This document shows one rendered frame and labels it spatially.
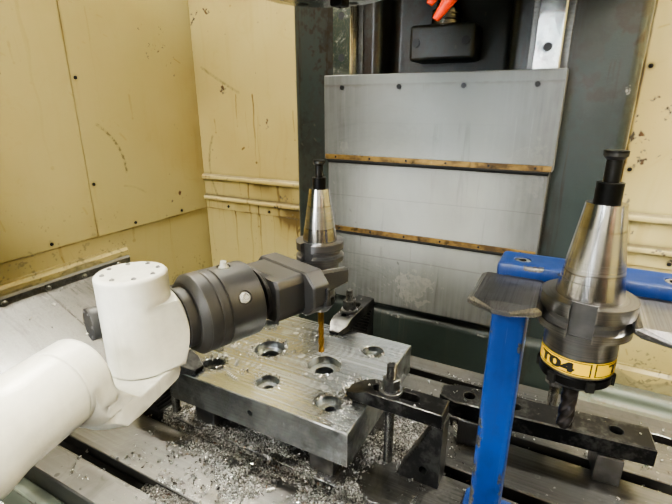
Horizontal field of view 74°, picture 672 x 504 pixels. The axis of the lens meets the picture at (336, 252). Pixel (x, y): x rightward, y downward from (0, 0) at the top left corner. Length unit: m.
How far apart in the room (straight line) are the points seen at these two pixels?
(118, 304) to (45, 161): 1.06
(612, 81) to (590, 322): 0.65
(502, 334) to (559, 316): 0.09
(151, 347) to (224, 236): 1.41
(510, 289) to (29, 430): 0.35
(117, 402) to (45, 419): 0.07
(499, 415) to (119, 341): 0.36
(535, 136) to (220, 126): 1.17
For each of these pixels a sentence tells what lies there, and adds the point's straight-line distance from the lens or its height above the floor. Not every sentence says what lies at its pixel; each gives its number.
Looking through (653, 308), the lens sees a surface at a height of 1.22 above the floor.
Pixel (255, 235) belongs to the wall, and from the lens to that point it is 1.74.
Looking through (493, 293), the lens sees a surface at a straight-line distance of 0.37.
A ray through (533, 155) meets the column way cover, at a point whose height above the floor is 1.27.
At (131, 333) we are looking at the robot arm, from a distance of 0.45.
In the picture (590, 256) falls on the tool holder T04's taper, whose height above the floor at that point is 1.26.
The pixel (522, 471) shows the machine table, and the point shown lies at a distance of 0.69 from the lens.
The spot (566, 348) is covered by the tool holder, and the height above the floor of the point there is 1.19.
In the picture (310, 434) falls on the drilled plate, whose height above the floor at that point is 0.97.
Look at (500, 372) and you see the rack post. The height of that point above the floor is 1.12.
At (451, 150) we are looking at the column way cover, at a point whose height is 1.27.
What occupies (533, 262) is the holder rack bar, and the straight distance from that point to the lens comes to 0.42.
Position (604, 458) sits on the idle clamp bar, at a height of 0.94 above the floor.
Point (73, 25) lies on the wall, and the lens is 1.55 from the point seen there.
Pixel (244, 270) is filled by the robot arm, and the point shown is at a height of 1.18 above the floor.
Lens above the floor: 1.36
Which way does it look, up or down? 18 degrees down
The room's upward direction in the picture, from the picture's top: straight up
